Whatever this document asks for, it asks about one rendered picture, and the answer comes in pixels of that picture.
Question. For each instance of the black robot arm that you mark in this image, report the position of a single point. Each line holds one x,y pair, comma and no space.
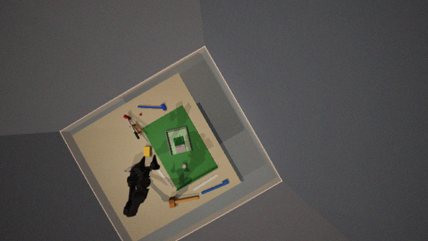
136,196

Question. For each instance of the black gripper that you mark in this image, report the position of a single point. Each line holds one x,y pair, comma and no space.
153,165

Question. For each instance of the blue long bar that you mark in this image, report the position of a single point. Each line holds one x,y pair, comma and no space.
215,187

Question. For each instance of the blue golf putter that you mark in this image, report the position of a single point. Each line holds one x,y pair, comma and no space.
162,107

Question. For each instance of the yellow rectangular block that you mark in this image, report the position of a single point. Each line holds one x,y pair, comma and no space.
147,151

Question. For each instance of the green putting mat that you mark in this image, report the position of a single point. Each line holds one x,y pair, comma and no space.
198,161

